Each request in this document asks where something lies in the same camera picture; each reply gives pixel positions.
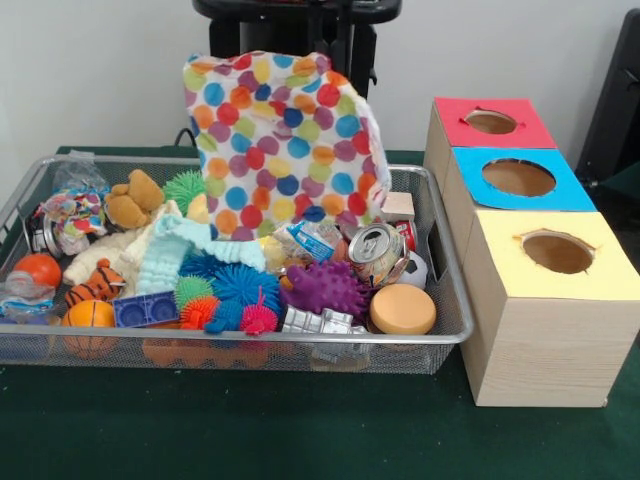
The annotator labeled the polka dot cloth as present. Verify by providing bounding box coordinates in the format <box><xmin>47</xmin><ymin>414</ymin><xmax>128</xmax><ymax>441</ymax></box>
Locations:
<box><xmin>183</xmin><ymin>49</ymin><xmax>393</xmax><ymax>242</ymax></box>

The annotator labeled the shallow mesh bin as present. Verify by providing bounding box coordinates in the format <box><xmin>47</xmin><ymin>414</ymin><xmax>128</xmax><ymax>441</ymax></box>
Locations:
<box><xmin>0</xmin><ymin>153</ymin><xmax>475</xmax><ymax>375</ymax></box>

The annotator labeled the wooden box with three holes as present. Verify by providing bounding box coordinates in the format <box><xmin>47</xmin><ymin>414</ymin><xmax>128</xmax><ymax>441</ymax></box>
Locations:
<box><xmin>423</xmin><ymin>96</ymin><xmax>640</xmax><ymax>409</ymax></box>

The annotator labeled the purple spiky ball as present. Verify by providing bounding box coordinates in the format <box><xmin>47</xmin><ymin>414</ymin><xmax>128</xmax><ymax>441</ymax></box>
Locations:
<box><xmin>279</xmin><ymin>259</ymin><xmax>371</xmax><ymax>319</ymax></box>

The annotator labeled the crushed drink can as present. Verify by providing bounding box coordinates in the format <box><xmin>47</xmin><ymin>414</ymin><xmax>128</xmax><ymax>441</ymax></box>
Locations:
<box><xmin>347</xmin><ymin>222</ymin><xmax>409</xmax><ymax>286</ymax></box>

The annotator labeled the blue spiky ball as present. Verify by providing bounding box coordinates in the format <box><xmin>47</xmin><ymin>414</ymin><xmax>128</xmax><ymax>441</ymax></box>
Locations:
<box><xmin>178</xmin><ymin>252</ymin><xmax>281</xmax><ymax>321</ymax></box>

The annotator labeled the orange round sponge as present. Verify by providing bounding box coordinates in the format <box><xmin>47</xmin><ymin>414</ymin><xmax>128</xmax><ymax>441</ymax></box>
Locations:
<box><xmin>368</xmin><ymin>283</ymin><xmax>438</xmax><ymax>335</ymax></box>

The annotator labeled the green spiky ball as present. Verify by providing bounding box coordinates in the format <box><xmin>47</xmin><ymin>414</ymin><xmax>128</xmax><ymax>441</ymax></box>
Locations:
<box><xmin>162</xmin><ymin>169</ymin><xmax>207</xmax><ymax>209</ymax></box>

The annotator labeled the light blue knitted cloth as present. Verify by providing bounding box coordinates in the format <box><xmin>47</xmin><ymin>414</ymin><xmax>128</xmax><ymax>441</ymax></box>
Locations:
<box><xmin>135</xmin><ymin>218</ymin><xmax>267</xmax><ymax>296</ymax></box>

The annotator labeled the brown teddy bear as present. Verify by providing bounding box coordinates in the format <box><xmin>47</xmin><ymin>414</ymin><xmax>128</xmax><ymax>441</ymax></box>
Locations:
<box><xmin>103</xmin><ymin>168</ymin><xmax>166</xmax><ymax>230</ymax></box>

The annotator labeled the tiger plush toy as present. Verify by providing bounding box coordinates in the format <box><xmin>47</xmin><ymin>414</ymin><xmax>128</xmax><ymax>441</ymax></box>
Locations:
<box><xmin>64</xmin><ymin>258</ymin><xmax>126</xmax><ymax>307</ymax></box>

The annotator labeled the small basketball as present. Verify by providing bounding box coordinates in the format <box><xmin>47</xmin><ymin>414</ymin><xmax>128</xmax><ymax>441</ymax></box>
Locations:
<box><xmin>60</xmin><ymin>298</ymin><xmax>119</xmax><ymax>359</ymax></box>

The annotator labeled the orange ball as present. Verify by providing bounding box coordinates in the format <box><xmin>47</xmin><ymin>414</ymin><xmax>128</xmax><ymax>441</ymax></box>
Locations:
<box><xmin>13</xmin><ymin>253</ymin><xmax>63</xmax><ymax>289</ymax></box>

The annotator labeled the dark green side tablecloth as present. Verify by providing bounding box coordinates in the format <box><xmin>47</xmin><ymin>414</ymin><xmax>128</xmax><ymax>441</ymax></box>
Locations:
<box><xmin>597</xmin><ymin>159</ymin><xmax>640</xmax><ymax>206</ymax></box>

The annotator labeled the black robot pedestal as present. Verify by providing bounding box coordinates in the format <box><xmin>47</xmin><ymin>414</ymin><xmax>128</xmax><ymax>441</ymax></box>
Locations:
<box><xmin>192</xmin><ymin>0</ymin><xmax>404</xmax><ymax>151</ymax></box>

